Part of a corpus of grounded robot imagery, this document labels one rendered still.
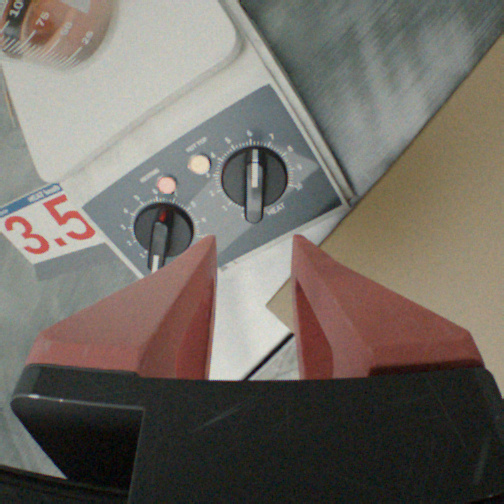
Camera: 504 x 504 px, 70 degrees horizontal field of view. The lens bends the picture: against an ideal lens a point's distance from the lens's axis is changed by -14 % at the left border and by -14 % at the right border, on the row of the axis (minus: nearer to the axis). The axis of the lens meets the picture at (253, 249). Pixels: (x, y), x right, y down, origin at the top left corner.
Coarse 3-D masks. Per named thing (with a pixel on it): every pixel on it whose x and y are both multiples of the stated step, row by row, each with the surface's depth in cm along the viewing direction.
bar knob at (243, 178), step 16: (240, 160) 19; (256, 160) 17; (272, 160) 19; (224, 176) 19; (240, 176) 19; (256, 176) 18; (272, 176) 19; (240, 192) 20; (256, 192) 18; (272, 192) 20; (256, 208) 19
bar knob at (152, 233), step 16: (144, 208) 21; (160, 208) 20; (176, 208) 21; (144, 224) 21; (160, 224) 19; (176, 224) 21; (192, 224) 21; (144, 240) 21; (160, 240) 20; (176, 240) 21; (160, 256) 20
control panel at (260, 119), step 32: (256, 96) 17; (224, 128) 18; (256, 128) 18; (288, 128) 18; (160, 160) 19; (224, 160) 19; (288, 160) 19; (128, 192) 20; (160, 192) 20; (192, 192) 20; (224, 192) 20; (288, 192) 20; (320, 192) 20; (96, 224) 21; (128, 224) 21; (224, 224) 21; (256, 224) 21; (288, 224) 21; (128, 256) 22; (224, 256) 22
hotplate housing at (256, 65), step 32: (224, 0) 17; (256, 32) 17; (256, 64) 17; (192, 96) 18; (224, 96) 18; (288, 96) 18; (160, 128) 19; (192, 128) 18; (96, 160) 20; (128, 160) 19; (320, 160) 19; (96, 192) 20; (352, 192) 21
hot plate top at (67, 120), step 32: (128, 0) 16; (160, 0) 16; (192, 0) 15; (128, 32) 16; (160, 32) 16; (192, 32) 15; (224, 32) 15; (96, 64) 17; (128, 64) 16; (160, 64) 16; (192, 64) 16; (224, 64) 16; (32, 96) 18; (64, 96) 18; (96, 96) 17; (128, 96) 17; (160, 96) 16; (32, 128) 18; (64, 128) 18; (96, 128) 17; (128, 128) 17; (64, 160) 18
